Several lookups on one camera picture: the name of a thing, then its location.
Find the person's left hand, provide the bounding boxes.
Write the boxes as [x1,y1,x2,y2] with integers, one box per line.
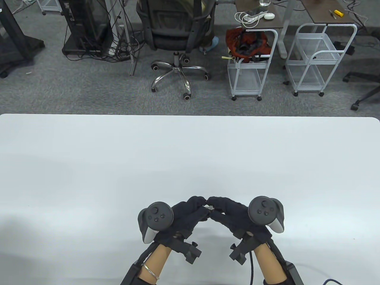
[154,195,211,248]

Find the person's right hand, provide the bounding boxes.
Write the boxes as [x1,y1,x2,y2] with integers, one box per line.
[206,196,273,246]

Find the person's left forearm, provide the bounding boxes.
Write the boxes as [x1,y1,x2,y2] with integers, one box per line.
[138,244,173,285]

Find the black forearm sensor box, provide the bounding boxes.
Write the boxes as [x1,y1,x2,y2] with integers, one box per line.
[282,261,304,285]
[120,261,144,285]

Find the person's right forearm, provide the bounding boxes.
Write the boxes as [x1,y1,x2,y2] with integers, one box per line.
[253,242,289,285]

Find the black VR controller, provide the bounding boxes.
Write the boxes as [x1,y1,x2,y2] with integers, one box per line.
[137,202,175,244]
[248,195,285,233]

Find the white cart holding bag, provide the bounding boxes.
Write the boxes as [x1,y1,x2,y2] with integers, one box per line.
[227,28,279,101]

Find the red bag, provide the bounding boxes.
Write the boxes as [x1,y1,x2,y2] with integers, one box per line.
[226,27,272,63]

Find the black mesh office chair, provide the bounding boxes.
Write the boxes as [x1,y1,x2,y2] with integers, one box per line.
[136,0,216,100]

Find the black chair base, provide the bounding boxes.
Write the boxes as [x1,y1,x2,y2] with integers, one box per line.
[342,71,380,111]

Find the white desk leg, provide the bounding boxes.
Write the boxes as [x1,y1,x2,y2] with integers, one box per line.
[278,0,297,59]

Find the brown desk with power strip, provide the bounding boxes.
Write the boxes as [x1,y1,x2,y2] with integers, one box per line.
[234,0,285,29]

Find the white power strip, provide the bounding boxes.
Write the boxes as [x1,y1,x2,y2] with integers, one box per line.
[235,11,268,29]

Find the black power adapter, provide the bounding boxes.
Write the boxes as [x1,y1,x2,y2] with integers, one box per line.
[332,41,355,56]

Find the black computer tower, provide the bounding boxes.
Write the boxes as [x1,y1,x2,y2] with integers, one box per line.
[58,0,115,56]

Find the brown desk with tools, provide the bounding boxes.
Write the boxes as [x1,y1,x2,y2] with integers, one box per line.
[300,0,357,24]

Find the black rolling stand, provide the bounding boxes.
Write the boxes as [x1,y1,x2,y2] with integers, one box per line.
[0,0,45,79]

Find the small white cart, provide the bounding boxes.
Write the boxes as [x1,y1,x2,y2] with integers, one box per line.
[37,0,63,15]

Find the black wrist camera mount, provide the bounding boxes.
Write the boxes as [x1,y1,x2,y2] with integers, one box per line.
[229,233,256,265]
[171,235,202,264]

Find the silver bracelet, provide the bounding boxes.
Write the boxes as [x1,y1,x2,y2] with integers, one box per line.
[143,263,161,280]

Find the silver metal frame post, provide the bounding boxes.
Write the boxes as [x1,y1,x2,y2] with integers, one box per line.
[105,0,139,76]

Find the tangled black cable bundle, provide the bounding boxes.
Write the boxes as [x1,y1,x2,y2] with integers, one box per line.
[64,0,146,63]

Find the empty white wire cart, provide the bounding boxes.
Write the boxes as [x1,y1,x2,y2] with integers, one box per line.
[285,23,358,97]

